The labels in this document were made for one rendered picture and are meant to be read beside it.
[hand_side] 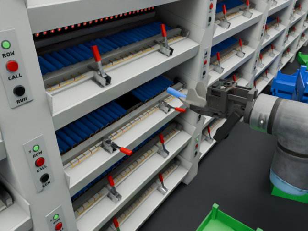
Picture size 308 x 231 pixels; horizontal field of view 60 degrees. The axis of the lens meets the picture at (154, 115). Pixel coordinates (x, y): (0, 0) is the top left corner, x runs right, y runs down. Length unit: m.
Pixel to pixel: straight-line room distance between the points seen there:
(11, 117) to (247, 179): 1.16
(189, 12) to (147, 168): 0.56
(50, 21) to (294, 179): 0.61
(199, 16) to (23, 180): 0.72
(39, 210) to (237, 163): 1.10
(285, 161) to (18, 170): 0.56
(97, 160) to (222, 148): 0.99
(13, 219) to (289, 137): 0.61
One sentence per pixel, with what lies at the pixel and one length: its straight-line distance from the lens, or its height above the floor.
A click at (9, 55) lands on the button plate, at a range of 0.48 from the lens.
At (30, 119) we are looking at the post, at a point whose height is 0.70.
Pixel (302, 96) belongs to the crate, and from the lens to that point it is 1.12.
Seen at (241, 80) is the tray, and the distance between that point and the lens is 1.70.
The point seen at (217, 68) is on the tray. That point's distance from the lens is 1.26.
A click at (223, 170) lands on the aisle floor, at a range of 1.45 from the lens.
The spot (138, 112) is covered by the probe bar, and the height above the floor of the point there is 0.53.
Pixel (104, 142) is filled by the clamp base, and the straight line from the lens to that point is 0.74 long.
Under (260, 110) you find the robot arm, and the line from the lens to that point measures 0.66.
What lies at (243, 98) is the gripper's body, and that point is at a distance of 0.68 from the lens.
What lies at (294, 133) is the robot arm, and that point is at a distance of 0.66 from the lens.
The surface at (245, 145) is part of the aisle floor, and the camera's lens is 1.65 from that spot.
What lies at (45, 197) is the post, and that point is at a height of 0.51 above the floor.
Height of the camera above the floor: 0.95
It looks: 31 degrees down
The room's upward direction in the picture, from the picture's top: straight up
